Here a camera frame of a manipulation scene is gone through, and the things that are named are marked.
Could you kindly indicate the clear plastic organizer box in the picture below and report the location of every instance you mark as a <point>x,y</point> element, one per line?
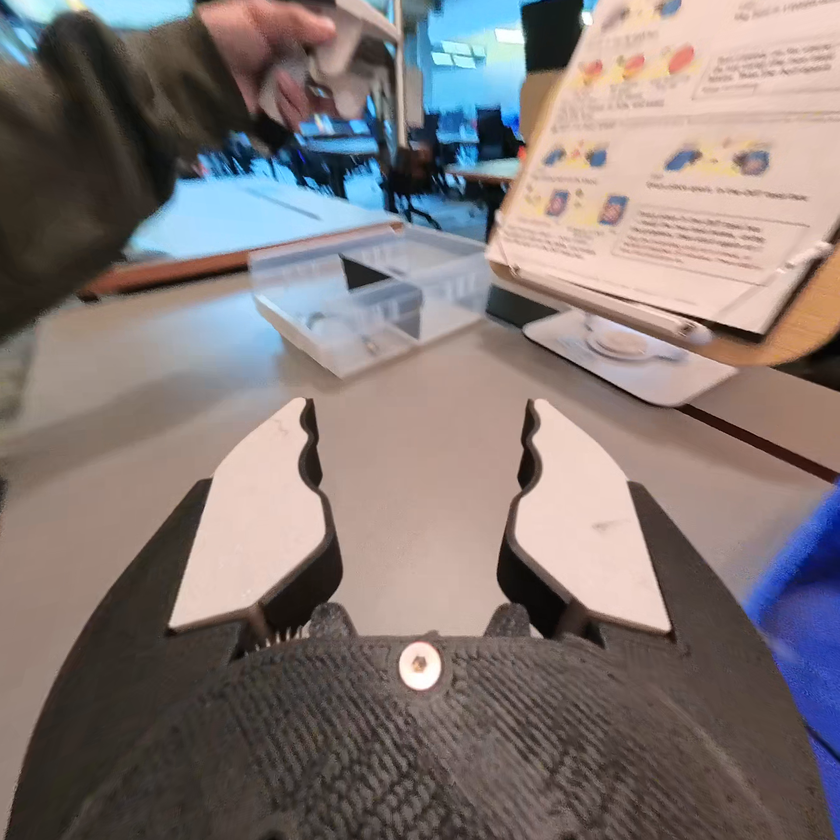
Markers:
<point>367,302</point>

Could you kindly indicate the blue plastic bin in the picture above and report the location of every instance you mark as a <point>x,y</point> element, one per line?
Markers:
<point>807,623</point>

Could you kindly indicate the black monitor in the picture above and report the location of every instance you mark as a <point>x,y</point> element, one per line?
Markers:
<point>551,33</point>

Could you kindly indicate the person's left forearm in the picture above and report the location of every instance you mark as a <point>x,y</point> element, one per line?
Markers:
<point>98,144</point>

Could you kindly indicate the person's left hand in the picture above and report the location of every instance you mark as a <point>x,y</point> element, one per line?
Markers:
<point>262,39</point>

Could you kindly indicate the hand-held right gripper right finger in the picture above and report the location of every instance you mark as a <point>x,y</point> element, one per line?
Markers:
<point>584,518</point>

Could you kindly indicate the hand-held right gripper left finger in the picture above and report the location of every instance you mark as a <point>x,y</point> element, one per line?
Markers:
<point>256,512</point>

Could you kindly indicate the printed instruction sheet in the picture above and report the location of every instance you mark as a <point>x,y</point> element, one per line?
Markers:
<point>689,164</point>

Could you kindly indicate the wood-edged table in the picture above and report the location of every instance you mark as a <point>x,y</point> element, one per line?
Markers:
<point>229,216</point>

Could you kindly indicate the white stand base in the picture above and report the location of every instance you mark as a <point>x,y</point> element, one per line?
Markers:
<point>656,380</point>

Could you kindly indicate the black flat box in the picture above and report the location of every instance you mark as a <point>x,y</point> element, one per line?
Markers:
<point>518,308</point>

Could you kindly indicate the grey desk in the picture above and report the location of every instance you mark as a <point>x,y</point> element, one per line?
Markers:
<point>420,492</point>

